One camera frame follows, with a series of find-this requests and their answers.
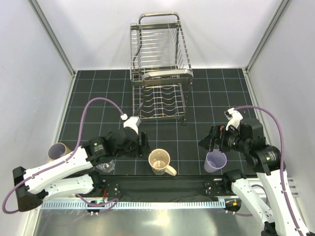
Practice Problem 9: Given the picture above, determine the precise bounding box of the steel wire dish rack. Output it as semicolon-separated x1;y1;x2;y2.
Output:
130;11;193;125

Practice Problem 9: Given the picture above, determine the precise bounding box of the right aluminium frame post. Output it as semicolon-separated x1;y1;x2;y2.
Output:
245;0;291;74

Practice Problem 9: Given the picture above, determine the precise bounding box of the aluminium frame post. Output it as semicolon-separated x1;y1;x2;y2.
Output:
245;0;291;74
28;0;76;77

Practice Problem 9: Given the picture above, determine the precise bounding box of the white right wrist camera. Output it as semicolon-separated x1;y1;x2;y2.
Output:
224;108;243;130

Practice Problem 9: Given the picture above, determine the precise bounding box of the lilac plastic cup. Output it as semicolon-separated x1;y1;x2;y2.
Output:
204;149;227;173

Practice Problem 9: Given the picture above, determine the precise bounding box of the clear glass tumbler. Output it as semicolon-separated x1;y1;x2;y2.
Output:
96;159;115;173

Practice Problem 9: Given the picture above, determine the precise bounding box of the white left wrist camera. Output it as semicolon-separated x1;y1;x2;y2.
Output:
121;114;141;131

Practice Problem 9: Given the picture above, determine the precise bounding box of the tan mug lilac inside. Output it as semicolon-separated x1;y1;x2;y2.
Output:
47;143;72;161

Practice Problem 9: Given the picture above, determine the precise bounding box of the beige patterned ceramic mug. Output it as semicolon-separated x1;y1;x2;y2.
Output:
148;148;177;176

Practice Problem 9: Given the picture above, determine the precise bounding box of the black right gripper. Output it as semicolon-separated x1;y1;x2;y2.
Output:
198;123;249;152

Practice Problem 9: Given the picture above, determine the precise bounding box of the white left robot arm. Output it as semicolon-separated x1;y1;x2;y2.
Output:
12;128;150;212

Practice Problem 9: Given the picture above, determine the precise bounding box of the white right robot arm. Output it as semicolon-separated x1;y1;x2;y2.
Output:
199;118;314;236

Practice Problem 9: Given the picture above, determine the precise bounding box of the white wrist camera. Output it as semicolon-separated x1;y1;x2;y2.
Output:
224;108;243;130
121;114;141;131

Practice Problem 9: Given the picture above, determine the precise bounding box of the white slotted cable duct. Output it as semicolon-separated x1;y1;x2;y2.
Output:
41;199;225;210

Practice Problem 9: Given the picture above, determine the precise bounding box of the left aluminium frame post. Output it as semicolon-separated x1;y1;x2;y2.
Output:
28;0;76;77

